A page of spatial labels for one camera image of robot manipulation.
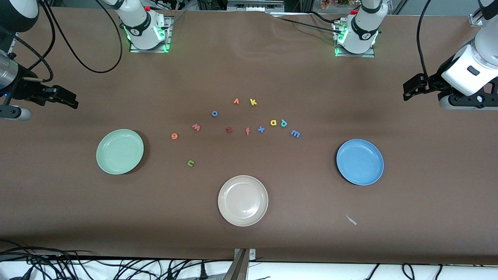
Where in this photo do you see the light green plate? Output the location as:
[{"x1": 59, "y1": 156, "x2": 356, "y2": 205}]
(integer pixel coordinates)
[{"x1": 96, "y1": 129, "x2": 144, "y2": 175}]

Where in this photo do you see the blue plate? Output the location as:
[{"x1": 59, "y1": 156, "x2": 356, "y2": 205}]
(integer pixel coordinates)
[{"x1": 336, "y1": 139, "x2": 384, "y2": 186}]

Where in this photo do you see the grey metal box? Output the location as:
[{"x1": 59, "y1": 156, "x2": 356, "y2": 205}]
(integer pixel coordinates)
[{"x1": 227, "y1": 0, "x2": 284, "y2": 12}]

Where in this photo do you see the beige plate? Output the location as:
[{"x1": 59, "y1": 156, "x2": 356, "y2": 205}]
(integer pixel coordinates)
[{"x1": 217, "y1": 175, "x2": 269, "y2": 227}]

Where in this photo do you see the grey metal pole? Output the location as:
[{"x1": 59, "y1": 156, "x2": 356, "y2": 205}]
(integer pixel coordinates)
[{"x1": 223, "y1": 250, "x2": 249, "y2": 280}]

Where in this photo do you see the thin black plug cable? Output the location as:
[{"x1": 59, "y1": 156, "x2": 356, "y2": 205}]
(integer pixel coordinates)
[{"x1": 11, "y1": 34, "x2": 54, "y2": 82}]

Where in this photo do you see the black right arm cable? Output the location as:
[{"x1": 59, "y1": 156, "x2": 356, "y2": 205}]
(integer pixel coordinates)
[{"x1": 37, "y1": 0, "x2": 123, "y2": 74}]

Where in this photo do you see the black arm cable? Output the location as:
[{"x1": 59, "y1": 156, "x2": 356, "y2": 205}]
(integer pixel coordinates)
[
  {"x1": 37, "y1": 0, "x2": 123, "y2": 74},
  {"x1": 416, "y1": 0, "x2": 433, "y2": 78}
]

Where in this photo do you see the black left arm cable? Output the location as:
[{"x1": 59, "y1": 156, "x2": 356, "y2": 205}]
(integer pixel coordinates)
[{"x1": 416, "y1": 0, "x2": 433, "y2": 78}]

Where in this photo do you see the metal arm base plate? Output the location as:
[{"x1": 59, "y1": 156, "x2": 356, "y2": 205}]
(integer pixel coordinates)
[
  {"x1": 129, "y1": 16, "x2": 172, "y2": 53},
  {"x1": 334, "y1": 19, "x2": 376, "y2": 58}
]

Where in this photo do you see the black cable across table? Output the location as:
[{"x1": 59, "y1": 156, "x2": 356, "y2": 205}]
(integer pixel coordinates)
[{"x1": 272, "y1": 12, "x2": 343, "y2": 32}]

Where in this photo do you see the tangle of black cables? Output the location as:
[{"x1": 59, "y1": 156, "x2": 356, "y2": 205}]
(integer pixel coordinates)
[{"x1": 0, "y1": 241, "x2": 234, "y2": 280}]

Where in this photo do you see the metal table edge bracket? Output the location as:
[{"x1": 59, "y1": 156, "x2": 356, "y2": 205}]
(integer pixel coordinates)
[{"x1": 234, "y1": 248, "x2": 256, "y2": 261}]

